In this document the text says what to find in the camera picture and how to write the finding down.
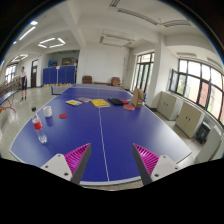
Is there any near beige cabinet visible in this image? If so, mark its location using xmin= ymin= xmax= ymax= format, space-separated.
xmin=176 ymin=102 xmax=204 ymax=138

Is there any left brown armchair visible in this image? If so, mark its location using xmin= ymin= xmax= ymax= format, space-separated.
xmin=82 ymin=76 xmax=92 ymax=84

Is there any black paddle case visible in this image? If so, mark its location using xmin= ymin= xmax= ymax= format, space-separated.
xmin=108 ymin=98 xmax=124 ymax=105

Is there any black waste bin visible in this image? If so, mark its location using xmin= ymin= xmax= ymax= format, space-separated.
xmin=196 ymin=121 xmax=211 ymax=144

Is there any dark wooden door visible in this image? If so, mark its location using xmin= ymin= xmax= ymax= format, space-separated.
xmin=31 ymin=60 xmax=38 ymax=88

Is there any blue ping pong table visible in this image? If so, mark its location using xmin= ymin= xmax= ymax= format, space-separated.
xmin=0 ymin=90 xmax=17 ymax=114
xmin=10 ymin=84 xmax=191 ymax=185

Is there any blue partition screen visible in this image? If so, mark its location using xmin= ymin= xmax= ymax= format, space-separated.
xmin=43 ymin=65 xmax=76 ymax=84

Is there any far beige cabinet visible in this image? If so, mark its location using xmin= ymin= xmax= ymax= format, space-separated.
xmin=157 ymin=92 xmax=183 ymax=121

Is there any right brown armchair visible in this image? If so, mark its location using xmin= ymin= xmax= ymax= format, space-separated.
xmin=111 ymin=77 xmax=122 ymax=87

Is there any yellow book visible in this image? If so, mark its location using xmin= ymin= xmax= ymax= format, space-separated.
xmin=91 ymin=99 xmax=110 ymax=108

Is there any white paper cup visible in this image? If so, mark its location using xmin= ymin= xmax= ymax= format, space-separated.
xmin=43 ymin=106 xmax=52 ymax=118

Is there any colourful booklet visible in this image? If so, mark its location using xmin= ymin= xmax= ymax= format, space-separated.
xmin=66 ymin=100 xmax=82 ymax=106

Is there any standing person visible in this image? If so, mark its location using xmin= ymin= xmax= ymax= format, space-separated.
xmin=20 ymin=66 xmax=27 ymax=101

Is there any grey paper sheet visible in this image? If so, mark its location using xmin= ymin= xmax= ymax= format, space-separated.
xmin=76 ymin=97 xmax=91 ymax=103

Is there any red bottle cap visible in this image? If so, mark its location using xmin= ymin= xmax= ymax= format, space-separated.
xmin=59 ymin=113 xmax=68 ymax=119

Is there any red ping pong paddle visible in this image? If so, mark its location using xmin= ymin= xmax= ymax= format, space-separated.
xmin=123 ymin=105 xmax=135 ymax=111

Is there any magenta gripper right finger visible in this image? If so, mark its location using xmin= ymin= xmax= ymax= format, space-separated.
xmin=132 ymin=144 xmax=180 ymax=186

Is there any clear plastic water bottle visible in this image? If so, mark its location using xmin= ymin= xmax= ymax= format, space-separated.
xmin=31 ymin=107 xmax=47 ymax=144

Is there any brown armchair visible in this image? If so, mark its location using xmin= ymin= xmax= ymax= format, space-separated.
xmin=111 ymin=77 xmax=122 ymax=87
xmin=82 ymin=76 xmax=92 ymax=84

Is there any brown paper bag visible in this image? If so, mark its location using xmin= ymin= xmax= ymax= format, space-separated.
xmin=132 ymin=88 xmax=144 ymax=108

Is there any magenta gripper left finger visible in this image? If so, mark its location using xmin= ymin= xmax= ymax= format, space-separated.
xmin=42 ymin=143 xmax=91 ymax=185

